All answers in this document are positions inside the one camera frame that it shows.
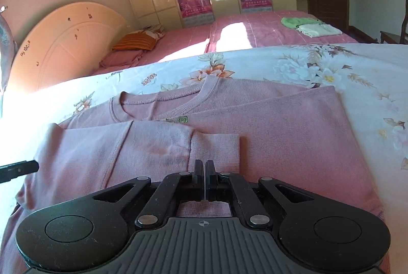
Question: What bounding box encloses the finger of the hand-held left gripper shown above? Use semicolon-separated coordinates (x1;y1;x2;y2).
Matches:
0;160;40;184

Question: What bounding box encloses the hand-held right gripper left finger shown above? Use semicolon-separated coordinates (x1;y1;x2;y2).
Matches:
92;160;205;229

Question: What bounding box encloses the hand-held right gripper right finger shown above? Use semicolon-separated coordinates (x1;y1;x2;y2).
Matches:
206;160;316;229

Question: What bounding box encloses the pink long-sleeve shirt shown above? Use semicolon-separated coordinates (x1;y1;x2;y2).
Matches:
0;77;385;274

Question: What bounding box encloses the grey patterned curtain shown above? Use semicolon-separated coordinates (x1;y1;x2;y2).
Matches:
0;5;18;94

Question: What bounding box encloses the cream curved headboard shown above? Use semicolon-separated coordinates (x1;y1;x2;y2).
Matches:
8;2;130;93

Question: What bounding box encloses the pink bed sheet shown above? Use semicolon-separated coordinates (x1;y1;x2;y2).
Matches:
92;9;361;75

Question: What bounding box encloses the pink pillow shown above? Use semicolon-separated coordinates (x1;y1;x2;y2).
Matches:
100;49;145;68

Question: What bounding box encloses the orange striped pillow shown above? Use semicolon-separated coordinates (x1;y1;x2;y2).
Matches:
111;33;160;51

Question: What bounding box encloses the floral pillow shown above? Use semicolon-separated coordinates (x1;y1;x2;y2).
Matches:
142;25;166;39

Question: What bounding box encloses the white floral blanket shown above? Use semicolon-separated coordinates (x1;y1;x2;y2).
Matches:
0;42;408;274

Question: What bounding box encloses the green folded cloth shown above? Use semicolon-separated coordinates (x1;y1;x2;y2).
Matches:
280;17;323;29

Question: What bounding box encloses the white folded cloth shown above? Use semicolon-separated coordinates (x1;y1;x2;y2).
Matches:
295;23;343;38

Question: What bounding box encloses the dark wooden chair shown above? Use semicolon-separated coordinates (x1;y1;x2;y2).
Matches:
379;0;408;45

